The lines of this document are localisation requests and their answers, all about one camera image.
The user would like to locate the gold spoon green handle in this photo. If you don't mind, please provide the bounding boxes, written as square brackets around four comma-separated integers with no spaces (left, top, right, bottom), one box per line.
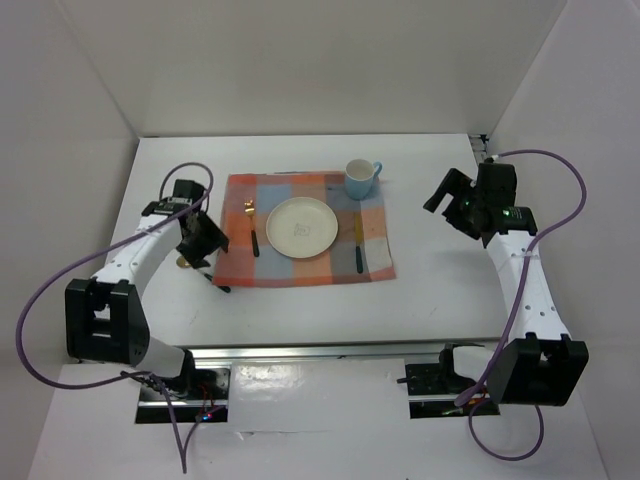
[176,256,213,284]

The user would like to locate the gold fork green handle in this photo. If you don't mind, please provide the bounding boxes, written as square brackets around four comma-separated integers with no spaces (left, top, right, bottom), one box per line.
[244,199,260,258]

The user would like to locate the cream ceramic plate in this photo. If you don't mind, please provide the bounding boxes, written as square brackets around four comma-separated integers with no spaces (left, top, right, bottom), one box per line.
[265,197,338,259]

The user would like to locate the gold knife green handle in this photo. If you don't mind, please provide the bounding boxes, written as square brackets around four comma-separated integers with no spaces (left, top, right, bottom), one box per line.
[354,213,364,274]

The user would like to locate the light blue mug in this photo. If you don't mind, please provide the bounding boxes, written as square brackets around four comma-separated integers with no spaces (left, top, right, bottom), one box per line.
[344,159,383,200]

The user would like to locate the orange blue checkered cloth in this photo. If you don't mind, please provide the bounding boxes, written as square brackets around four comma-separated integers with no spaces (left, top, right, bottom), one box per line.
[212,171,396,288]

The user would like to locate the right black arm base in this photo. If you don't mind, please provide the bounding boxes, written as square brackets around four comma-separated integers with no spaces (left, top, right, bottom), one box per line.
[396,363,500,419]

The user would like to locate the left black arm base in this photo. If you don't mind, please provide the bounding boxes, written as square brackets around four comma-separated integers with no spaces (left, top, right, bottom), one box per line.
[135,367,231,425]

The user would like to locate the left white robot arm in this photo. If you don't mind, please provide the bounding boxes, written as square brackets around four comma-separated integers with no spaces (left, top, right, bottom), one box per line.
[65,180,229,399]

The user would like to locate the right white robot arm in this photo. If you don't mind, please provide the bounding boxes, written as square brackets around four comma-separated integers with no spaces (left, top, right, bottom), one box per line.
[424,163,589,406]

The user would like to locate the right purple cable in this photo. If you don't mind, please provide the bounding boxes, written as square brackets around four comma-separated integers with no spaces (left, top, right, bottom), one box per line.
[454,148,587,460]

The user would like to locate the purple cable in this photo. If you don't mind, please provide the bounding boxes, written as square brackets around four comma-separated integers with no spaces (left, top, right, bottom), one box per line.
[16,162,219,474]
[454,148,587,460]

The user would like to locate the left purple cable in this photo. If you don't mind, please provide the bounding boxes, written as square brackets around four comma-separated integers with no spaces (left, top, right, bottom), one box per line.
[16,162,219,474]

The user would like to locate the aluminium front rail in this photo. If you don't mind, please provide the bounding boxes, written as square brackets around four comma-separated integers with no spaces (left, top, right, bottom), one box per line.
[79,337,549,364]

